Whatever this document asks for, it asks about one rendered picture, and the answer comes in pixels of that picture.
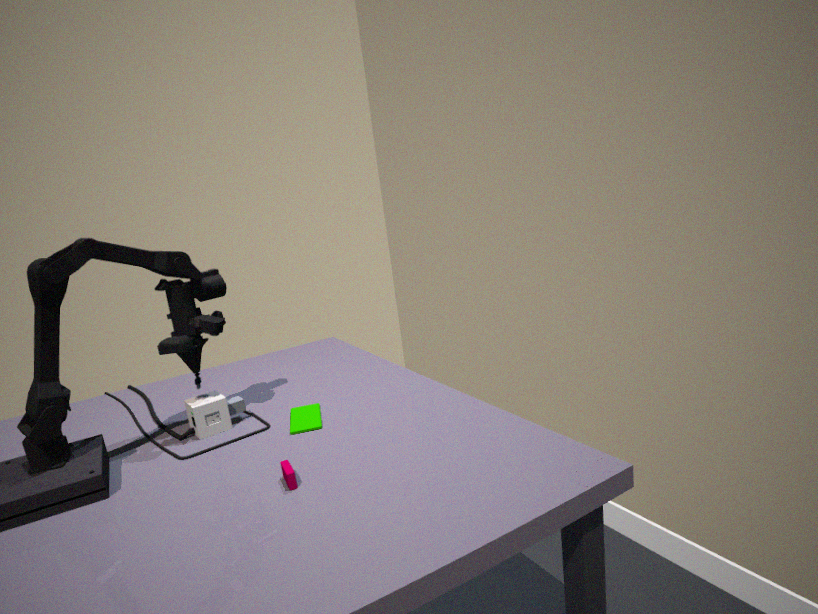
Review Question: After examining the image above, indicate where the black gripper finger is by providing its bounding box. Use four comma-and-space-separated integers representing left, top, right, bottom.
196, 338, 209, 372
176, 343, 201, 374

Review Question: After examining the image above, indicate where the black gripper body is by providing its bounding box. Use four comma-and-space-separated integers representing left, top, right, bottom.
157, 304, 203, 355

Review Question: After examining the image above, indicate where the white power cube with black cable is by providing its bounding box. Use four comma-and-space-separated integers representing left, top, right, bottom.
127, 385, 233, 440

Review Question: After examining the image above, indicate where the small pink block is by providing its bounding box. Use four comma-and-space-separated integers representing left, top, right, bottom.
281, 460, 298, 490

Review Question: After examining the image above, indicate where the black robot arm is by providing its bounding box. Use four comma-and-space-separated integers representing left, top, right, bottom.
17, 237, 226, 475

